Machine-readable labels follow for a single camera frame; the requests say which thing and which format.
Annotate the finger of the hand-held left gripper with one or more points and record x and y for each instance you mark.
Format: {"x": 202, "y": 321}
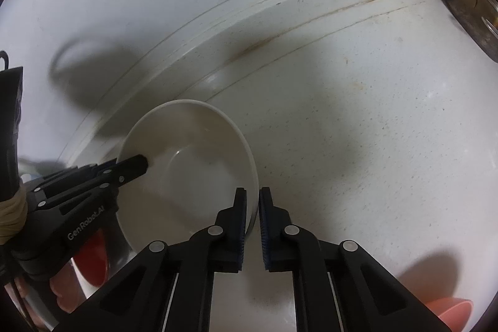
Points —
{"x": 132, "y": 168}
{"x": 77, "y": 171}

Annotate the pink bowl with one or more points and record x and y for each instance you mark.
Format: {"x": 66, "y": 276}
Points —
{"x": 455, "y": 312}

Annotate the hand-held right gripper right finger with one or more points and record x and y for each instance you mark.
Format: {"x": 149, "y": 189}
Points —
{"x": 266, "y": 227}

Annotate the person's left hand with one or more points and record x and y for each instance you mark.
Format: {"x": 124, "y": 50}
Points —
{"x": 64, "y": 289}

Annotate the steel pot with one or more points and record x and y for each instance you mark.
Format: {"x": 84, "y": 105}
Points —
{"x": 467, "y": 13}

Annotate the red and black bowl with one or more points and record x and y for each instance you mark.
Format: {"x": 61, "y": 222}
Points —
{"x": 91, "y": 262}

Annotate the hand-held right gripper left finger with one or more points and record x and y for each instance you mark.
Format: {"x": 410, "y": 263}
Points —
{"x": 240, "y": 227}

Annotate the cream white bowl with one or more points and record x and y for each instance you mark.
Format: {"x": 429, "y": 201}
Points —
{"x": 194, "y": 161}

